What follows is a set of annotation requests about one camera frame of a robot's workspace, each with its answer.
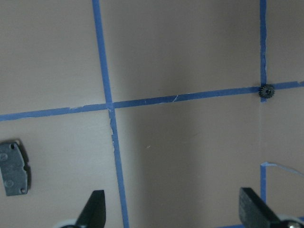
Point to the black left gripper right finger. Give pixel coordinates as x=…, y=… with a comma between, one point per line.
x=253, y=212

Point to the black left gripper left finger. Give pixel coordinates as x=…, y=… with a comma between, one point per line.
x=93, y=214

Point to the black brake pad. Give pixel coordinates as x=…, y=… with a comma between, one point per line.
x=14, y=168

